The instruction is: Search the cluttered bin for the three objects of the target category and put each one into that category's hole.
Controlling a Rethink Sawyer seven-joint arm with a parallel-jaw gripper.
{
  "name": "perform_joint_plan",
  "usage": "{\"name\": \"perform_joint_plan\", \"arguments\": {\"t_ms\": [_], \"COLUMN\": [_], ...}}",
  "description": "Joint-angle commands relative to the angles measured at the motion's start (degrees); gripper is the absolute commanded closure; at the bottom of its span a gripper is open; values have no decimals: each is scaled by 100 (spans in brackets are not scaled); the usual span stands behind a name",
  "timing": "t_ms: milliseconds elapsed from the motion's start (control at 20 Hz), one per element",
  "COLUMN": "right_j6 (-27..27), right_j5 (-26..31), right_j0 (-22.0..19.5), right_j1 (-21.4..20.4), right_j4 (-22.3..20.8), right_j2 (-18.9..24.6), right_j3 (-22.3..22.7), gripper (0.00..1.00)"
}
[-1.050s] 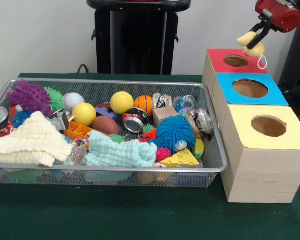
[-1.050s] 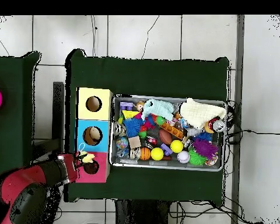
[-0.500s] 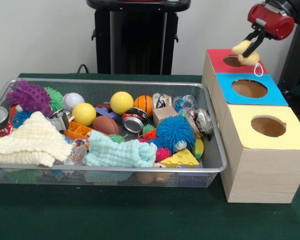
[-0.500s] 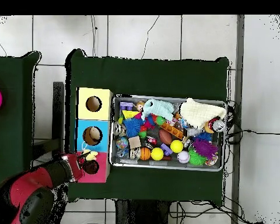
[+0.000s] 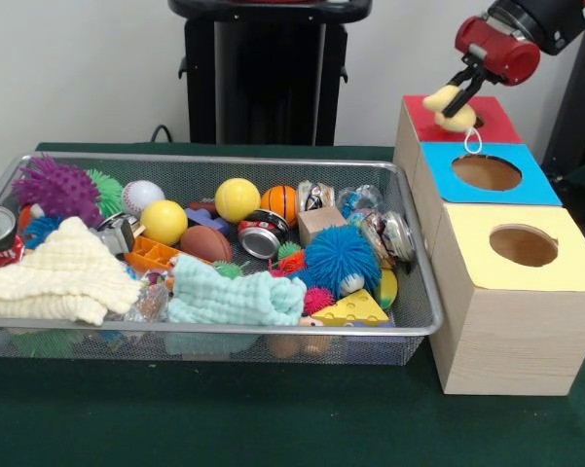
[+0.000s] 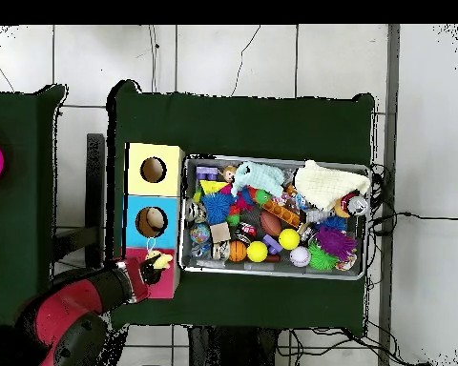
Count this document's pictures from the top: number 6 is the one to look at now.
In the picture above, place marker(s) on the yellow plush toy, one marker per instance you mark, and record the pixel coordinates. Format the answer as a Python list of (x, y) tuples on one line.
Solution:
[(163, 261)]

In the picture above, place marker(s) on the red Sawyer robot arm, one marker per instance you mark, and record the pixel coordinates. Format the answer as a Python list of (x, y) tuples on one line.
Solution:
[(72, 305)]

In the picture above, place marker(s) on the shallow metal mesh bin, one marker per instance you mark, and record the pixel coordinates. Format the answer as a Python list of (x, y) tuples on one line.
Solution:
[(191, 263)]

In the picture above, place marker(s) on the orange mini basketball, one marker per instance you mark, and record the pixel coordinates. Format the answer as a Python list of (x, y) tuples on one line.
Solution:
[(237, 251)]

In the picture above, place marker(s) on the blue spiky rubber ball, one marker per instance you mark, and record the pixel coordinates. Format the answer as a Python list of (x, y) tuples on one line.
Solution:
[(216, 207)]

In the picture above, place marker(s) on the yellow ball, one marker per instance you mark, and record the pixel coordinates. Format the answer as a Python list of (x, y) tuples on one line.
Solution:
[(257, 251), (289, 239)]

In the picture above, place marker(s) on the brown mini football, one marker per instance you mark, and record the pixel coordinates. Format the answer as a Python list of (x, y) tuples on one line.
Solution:
[(271, 224)]

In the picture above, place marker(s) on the mint knitted cloth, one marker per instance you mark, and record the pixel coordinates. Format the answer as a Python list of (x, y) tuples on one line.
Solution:
[(259, 174)]

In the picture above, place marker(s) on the green cloth side table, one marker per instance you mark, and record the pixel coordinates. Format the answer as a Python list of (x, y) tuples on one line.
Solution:
[(15, 209)]

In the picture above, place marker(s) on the orange building block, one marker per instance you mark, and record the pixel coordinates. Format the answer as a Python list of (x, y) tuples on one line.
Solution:
[(282, 213)]

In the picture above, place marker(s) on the white mini baseball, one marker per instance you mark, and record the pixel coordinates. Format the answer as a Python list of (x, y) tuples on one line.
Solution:
[(300, 256)]

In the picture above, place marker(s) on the dark green table cloth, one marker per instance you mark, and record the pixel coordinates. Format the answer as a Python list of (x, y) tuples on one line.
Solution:
[(233, 122)]

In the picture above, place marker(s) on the purple spiky monster toy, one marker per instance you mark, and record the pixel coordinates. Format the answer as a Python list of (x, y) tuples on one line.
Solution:
[(336, 242)]

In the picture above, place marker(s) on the cream knitted cloth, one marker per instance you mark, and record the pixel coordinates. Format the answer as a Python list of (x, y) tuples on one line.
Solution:
[(324, 183)]

